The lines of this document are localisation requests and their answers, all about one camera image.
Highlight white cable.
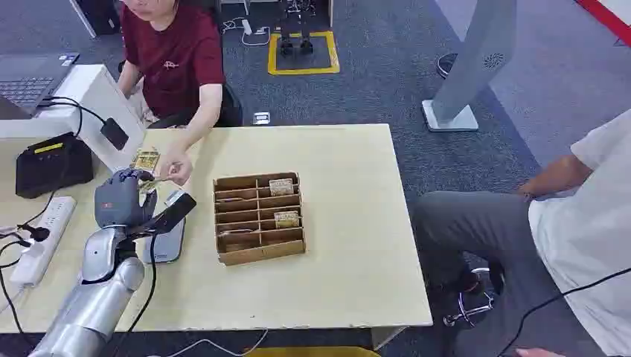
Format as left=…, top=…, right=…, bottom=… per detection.
left=166, top=329, right=270, bottom=357

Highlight black desk device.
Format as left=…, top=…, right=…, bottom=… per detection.
left=15, top=132, right=95, bottom=200

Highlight person's hand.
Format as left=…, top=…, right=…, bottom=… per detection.
left=158, top=149, right=194, bottom=187

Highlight black adapter cable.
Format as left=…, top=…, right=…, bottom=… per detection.
left=39, top=96, right=107, bottom=139

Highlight black plug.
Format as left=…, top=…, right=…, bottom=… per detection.
left=16, top=222, right=51, bottom=243

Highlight white pillar stand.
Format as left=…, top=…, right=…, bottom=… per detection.
left=421, top=0, right=519, bottom=133

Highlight black power adapter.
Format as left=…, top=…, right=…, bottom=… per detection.
left=100, top=117, right=130, bottom=152

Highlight stack of patterned cards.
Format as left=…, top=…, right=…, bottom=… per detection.
left=129, top=147, right=161, bottom=173

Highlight person in white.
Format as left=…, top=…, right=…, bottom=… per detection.
left=409, top=108, right=631, bottom=357

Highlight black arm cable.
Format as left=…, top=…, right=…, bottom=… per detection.
left=110, top=235, right=158, bottom=357

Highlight yellow object under desk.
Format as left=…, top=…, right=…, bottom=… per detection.
left=244, top=347, right=382, bottom=357

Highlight grey laptop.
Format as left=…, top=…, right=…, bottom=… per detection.
left=0, top=52, right=80, bottom=120

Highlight black robot legs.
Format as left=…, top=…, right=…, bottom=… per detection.
left=277, top=0, right=318, bottom=56

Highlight white floor power strip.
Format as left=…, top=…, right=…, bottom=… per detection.
left=222, top=16, right=272, bottom=48

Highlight chrome stool base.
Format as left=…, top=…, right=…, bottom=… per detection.
left=442, top=267, right=500, bottom=329

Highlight wooden card box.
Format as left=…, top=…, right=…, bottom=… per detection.
left=213, top=172, right=307, bottom=268

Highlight patterned card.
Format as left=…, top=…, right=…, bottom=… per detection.
left=268, top=178, right=295, bottom=197
left=138, top=178, right=171, bottom=194
left=273, top=211, right=301, bottom=230

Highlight patterned card in box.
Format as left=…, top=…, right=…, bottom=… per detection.
left=273, top=211, right=301, bottom=230
left=268, top=178, right=295, bottom=197

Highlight yellow floor tape square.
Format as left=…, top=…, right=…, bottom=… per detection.
left=267, top=30, right=341, bottom=77

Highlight red floor stripe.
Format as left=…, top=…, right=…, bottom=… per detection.
left=574, top=0, right=631, bottom=36

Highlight black hanging cable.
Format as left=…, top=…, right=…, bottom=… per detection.
left=496, top=267, right=631, bottom=357

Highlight grey flat device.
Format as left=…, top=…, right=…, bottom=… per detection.
left=143, top=216, right=187, bottom=265

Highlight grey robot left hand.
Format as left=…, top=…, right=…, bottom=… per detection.
left=93, top=167, right=158, bottom=230

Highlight black round floor object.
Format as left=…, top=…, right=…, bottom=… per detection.
left=435, top=52, right=459, bottom=80

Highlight person in red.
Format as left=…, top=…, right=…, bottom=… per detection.
left=116, top=0, right=227, bottom=187

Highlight white stand box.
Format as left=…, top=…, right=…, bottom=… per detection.
left=0, top=64, right=147, bottom=172

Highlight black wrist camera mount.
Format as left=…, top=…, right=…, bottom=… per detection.
left=125, top=190, right=198, bottom=239

